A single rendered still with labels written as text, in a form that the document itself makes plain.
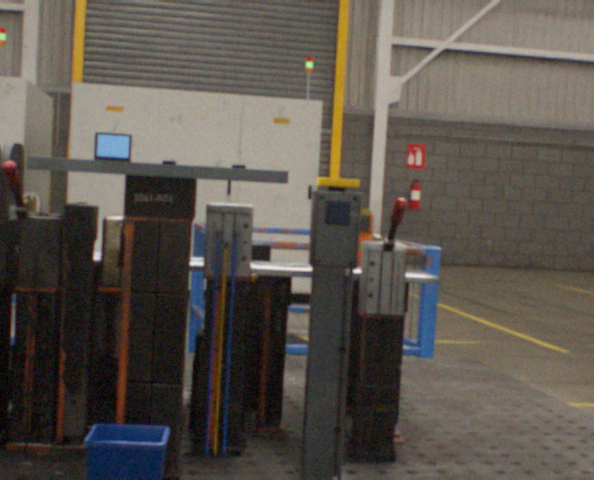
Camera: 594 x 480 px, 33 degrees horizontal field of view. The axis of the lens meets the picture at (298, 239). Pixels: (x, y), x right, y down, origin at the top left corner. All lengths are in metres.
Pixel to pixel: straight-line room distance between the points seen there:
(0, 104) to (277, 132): 2.60
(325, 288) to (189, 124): 8.25
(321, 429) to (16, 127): 8.27
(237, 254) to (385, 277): 0.24
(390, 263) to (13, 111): 8.15
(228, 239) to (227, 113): 8.14
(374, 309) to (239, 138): 8.15
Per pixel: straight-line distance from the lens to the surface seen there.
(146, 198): 1.46
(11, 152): 1.62
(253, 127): 9.77
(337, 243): 1.47
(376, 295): 1.64
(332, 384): 1.50
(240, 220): 1.61
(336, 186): 1.47
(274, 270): 1.74
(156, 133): 9.67
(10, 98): 9.65
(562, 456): 1.86
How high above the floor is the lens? 1.14
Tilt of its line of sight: 3 degrees down
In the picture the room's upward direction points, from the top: 3 degrees clockwise
